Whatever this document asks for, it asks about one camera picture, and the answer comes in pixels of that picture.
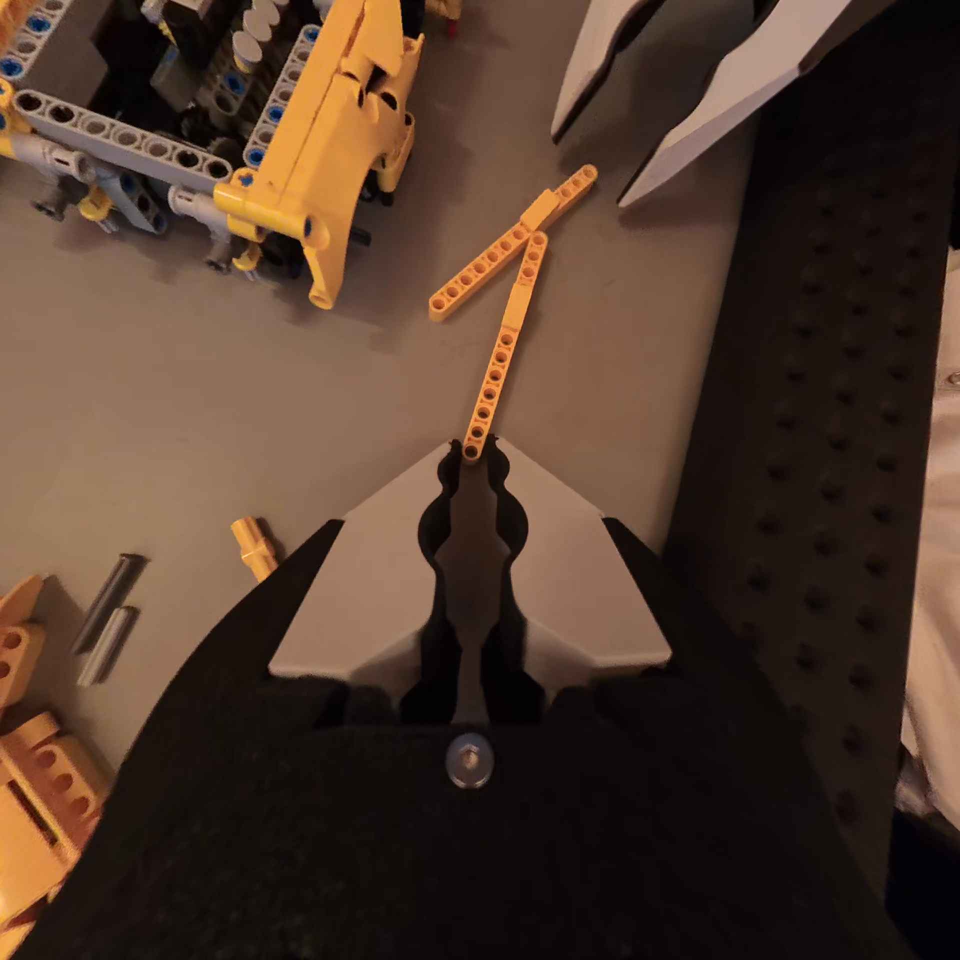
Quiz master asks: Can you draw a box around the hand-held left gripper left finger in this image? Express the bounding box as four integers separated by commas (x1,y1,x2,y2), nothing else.
268,441,462,725

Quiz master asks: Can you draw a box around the small yellow brick slope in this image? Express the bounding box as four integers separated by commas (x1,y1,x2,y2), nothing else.
519,189,564,234

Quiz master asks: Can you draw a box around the yellow black brick car model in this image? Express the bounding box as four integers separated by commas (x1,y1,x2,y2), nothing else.
0,0,468,310

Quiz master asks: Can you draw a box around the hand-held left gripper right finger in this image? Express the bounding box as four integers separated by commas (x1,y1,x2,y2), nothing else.
487,435,672,710

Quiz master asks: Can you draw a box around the small yellow brick connector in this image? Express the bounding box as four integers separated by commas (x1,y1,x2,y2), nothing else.
231,516,285,582

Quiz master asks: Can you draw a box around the pile of yellow brick parts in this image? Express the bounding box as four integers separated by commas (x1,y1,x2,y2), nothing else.
0,573,114,950

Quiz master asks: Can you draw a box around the small yellow brick tile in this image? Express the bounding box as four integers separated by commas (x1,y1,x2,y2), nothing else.
501,279,535,335

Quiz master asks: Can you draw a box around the long yellow brick beam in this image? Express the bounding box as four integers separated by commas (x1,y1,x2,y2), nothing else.
429,165,599,324

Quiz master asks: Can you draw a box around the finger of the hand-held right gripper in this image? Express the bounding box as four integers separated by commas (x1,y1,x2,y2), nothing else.
549,0,678,145
617,0,895,209

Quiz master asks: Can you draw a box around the grey desk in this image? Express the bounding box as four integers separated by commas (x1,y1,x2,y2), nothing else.
0,0,759,789

